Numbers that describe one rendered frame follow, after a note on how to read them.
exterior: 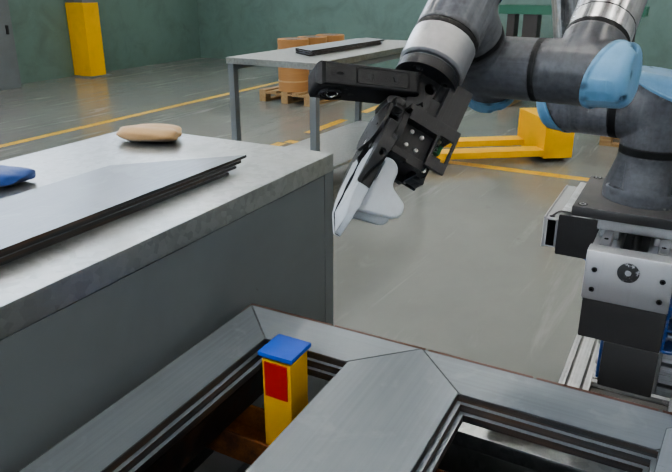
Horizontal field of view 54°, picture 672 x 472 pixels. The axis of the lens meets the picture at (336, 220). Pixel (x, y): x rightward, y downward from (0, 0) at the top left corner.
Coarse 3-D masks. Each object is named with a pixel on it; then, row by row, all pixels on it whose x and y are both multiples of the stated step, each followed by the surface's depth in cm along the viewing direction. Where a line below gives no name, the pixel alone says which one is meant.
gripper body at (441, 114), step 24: (432, 72) 69; (408, 96) 69; (432, 96) 70; (456, 96) 70; (384, 120) 65; (408, 120) 67; (432, 120) 67; (456, 120) 70; (360, 144) 70; (408, 144) 67; (432, 144) 67; (456, 144) 67; (408, 168) 69; (432, 168) 66
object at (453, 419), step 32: (256, 352) 108; (224, 384) 100; (192, 416) 94; (448, 416) 92; (480, 416) 93; (512, 416) 92; (160, 448) 87; (576, 448) 87; (608, 448) 86; (640, 448) 84
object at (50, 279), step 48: (96, 144) 155; (144, 144) 155; (192, 144) 155; (240, 144) 155; (0, 192) 120; (192, 192) 120; (240, 192) 120; (288, 192) 132; (96, 240) 97; (144, 240) 97; (192, 240) 107; (0, 288) 82; (48, 288) 83; (96, 288) 90; (0, 336) 78
